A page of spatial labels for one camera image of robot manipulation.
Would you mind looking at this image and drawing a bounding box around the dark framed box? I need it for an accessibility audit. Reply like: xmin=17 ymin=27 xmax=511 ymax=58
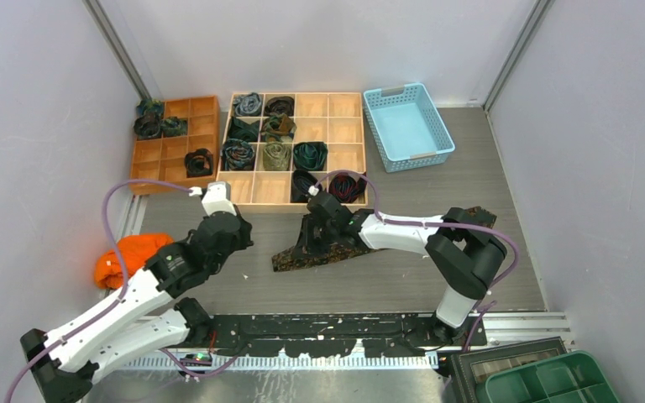
xmin=441 ymin=337 xmax=568 ymax=402

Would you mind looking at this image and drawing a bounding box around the black rolled tie orange tray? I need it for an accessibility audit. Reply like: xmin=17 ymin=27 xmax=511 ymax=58
xmin=184 ymin=148 xmax=214 ymax=178

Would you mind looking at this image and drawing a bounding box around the light wooden grid tray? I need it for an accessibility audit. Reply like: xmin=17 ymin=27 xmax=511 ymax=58
xmin=217 ymin=92 xmax=368 ymax=213

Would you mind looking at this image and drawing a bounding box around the light blue plastic basket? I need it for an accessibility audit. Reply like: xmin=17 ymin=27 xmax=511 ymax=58
xmin=362 ymin=82 xmax=456 ymax=173

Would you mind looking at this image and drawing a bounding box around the olive rolled tie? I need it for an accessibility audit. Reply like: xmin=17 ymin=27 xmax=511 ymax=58
xmin=262 ymin=142 xmax=291 ymax=171

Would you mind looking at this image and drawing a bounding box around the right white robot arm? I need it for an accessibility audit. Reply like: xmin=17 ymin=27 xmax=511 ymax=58
xmin=291 ymin=191 xmax=508 ymax=345

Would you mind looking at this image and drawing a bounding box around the red blue striped rolled tie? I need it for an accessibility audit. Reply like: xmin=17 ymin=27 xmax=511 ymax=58
xmin=328 ymin=173 xmax=367 ymax=203

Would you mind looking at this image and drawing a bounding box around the green brown patterned rolled tie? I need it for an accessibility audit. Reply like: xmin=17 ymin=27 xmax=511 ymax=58
xmin=260 ymin=113 xmax=297 ymax=143

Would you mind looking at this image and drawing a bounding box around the teal rolled tie corner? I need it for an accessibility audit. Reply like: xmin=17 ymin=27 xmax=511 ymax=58
xmin=135 ymin=98 xmax=165 ymax=118

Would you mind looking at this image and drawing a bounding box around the dark navy rolled tie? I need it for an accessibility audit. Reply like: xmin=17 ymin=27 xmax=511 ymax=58
xmin=290 ymin=170 xmax=325 ymax=203

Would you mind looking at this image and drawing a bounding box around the orange cloth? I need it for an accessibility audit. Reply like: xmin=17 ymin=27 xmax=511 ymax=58
xmin=93 ymin=233 xmax=175 ymax=290

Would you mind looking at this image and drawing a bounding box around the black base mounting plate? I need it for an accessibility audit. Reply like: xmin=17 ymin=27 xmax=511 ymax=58
xmin=176 ymin=312 xmax=487 ymax=359

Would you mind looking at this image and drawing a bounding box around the aluminium rail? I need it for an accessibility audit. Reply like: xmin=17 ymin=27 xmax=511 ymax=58
xmin=120 ymin=311 xmax=574 ymax=372

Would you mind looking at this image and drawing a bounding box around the dark patterned rolled tie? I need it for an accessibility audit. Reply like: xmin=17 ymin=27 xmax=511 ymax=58
xmin=133 ymin=113 xmax=161 ymax=141

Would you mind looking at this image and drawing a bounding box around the orange wooden grid tray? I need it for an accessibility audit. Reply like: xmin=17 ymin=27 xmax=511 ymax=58
xmin=128 ymin=96 xmax=220 ymax=196

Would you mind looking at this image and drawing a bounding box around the dark brown rolled tie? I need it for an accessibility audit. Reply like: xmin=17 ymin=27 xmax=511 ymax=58
xmin=264 ymin=96 xmax=295 ymax=117

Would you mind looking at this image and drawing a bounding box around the dark green rolled tie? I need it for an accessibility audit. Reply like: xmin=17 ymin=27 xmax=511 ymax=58
xmin=292 ymin=141 xmax=328 ymax=171

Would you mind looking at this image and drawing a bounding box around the grey blue rolled tie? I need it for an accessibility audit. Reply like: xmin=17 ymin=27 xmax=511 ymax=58
xmin=232 ymin=92 xmax=263 ymax=117

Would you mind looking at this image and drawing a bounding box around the green plastic organizer box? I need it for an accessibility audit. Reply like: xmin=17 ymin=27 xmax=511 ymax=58
xmin=475 ymin=350 xmax=620 ymax=402

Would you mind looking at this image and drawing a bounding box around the dark teal rolled tie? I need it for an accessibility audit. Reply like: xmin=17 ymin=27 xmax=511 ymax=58
xmin=227 ymin=117 xmax=260 ymax=143

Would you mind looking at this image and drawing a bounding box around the black key pattern tie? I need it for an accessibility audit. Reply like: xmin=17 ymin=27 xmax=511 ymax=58
xmin=270 ymin=207 xmax=498 ymax=274

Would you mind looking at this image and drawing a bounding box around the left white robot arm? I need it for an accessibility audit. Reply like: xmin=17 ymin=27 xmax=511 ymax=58
xmin=20 ymin=181 xmax=253 ymax=402

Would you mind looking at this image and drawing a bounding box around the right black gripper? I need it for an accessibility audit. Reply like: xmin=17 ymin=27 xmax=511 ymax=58
xmin=292 ymin=214 xmax=338 ymax=259

